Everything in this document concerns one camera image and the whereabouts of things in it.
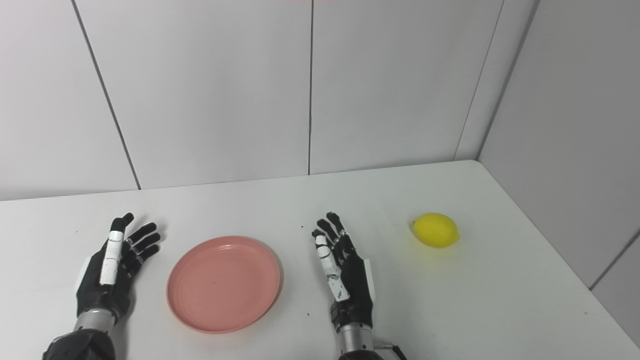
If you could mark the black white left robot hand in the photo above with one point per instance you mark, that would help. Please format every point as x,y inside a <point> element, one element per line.
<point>97,290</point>

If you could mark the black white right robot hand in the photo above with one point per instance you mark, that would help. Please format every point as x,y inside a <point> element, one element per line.
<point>352,290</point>

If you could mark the yellow lemon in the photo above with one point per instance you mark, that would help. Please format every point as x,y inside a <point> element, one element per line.
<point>436,230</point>

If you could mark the pink round plate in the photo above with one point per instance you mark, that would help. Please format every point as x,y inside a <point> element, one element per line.
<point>222,285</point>

